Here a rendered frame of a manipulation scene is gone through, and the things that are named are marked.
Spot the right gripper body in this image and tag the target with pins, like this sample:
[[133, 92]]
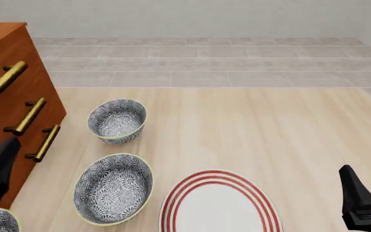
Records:
[[366, 221]]

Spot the large patterned black-white bowl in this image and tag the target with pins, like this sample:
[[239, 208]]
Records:
[[113, 189]]

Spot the small patterned black-white bowl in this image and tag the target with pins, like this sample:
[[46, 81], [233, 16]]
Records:
[[116, 120]]

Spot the wooden cabinet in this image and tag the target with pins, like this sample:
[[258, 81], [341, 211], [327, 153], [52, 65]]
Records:
[[8, 46]]

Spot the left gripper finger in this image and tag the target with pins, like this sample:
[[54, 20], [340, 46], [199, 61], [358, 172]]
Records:
[[0, 162]]

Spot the white plate with red rings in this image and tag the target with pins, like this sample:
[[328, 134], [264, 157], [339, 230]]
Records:
[[219, 210]]

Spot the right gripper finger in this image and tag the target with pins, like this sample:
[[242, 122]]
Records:
[[354, 193]]

